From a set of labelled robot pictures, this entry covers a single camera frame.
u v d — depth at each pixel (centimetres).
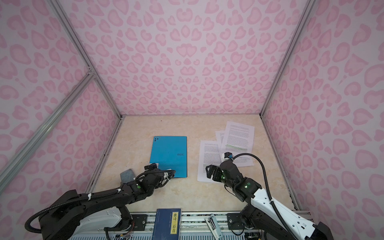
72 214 41
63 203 44
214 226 70
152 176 66
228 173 58
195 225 73
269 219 55
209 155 98
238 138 107
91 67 90
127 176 86
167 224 72
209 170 71
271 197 50
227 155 71
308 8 69
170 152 98
